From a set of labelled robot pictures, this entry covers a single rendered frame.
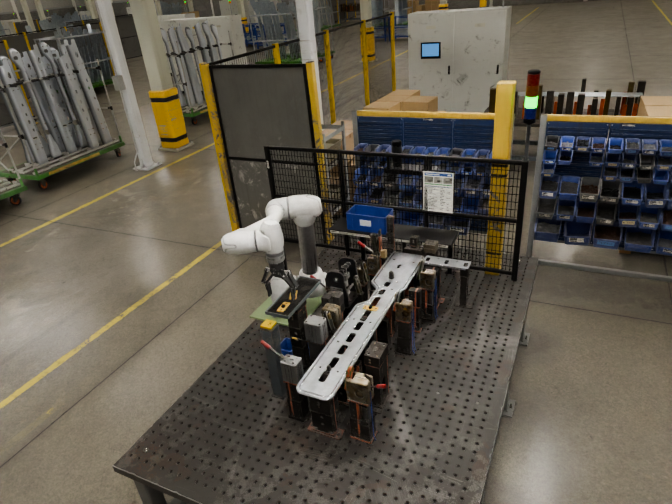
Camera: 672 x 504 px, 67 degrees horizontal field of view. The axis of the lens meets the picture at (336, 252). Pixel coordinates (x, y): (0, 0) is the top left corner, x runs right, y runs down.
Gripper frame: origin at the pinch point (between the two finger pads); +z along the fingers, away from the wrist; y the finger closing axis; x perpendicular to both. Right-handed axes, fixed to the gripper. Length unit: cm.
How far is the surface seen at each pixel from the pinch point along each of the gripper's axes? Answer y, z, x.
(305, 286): 2.2, 7.3, 21.3
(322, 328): 21.7, 15.3, -1.0
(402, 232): 27, 20, 122
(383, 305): 41, 23, 38
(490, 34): -4, -42, 719
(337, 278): 15.2, 8.3, 35.2
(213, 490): -1, 55, -76
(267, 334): 0.2, 11.3, -18.0
